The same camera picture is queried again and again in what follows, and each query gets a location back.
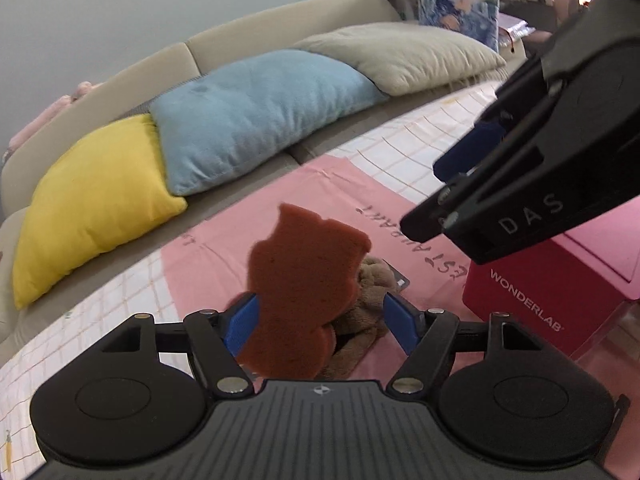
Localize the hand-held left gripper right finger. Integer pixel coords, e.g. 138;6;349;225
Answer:
382;291;543;396

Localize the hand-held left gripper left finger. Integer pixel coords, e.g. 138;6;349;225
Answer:
102;291;262;397

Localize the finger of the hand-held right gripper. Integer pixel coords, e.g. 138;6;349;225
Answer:
400;134;547;245
432;55;565;186

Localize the brown cat-shaped sponge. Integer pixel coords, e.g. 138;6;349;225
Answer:
236;202;372;380

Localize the brown plush toy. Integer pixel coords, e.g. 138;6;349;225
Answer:
320;256;401;382

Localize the dark grey card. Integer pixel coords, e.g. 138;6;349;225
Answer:
381;259;412;292

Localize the beige pillow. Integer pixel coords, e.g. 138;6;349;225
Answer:
292;22;507;97

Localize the pink box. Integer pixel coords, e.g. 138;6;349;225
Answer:
462;200;640;361

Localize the pink chair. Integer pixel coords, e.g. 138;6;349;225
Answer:
552;0;587;37

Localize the blue printed canvas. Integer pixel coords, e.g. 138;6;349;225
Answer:
417;0;502;54

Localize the yellow pillow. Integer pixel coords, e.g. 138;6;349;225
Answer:
11;112;189;311

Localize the blue pillow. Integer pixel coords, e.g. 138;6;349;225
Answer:
149;49;390;197

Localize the beige sofa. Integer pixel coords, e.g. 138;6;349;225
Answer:
0;0;531;361

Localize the pink plush toy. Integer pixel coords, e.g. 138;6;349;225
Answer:
7;80;96;154

